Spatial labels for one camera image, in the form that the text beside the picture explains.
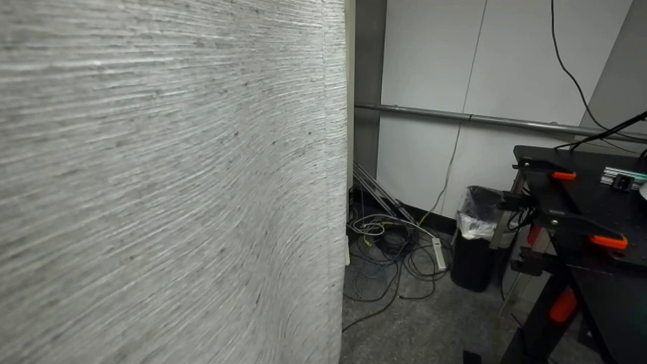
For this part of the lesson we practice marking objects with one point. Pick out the white power strip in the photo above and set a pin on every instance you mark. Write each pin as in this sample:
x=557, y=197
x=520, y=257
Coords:
x=439, y=253

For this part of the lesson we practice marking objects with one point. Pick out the black trash bin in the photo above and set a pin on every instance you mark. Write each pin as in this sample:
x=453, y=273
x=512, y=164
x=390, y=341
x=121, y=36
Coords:
x=471, y=263

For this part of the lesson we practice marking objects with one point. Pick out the white teal device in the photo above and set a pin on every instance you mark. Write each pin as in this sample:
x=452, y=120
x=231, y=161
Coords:
x=624, y=178

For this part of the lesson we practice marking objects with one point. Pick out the clear plastic bin liner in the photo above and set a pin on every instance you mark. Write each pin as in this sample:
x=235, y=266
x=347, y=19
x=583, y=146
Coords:
x=479, y=216

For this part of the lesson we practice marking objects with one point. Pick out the black slanted rod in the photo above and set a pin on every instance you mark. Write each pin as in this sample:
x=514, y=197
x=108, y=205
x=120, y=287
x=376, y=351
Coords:
x=608, y=129

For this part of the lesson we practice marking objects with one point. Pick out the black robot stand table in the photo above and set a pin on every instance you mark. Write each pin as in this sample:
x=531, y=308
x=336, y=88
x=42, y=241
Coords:
x=606, y=296

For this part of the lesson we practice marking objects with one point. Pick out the grey metal wall rail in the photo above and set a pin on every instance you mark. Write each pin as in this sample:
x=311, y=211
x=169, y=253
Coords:
x=471, y=118

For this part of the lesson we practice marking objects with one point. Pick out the leaning metal bars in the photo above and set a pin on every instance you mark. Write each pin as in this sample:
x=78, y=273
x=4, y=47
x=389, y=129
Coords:
x=381, y=195

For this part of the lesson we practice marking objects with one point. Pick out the grey woven curtain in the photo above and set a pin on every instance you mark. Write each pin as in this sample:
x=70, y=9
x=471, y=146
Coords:
x=169, y=189

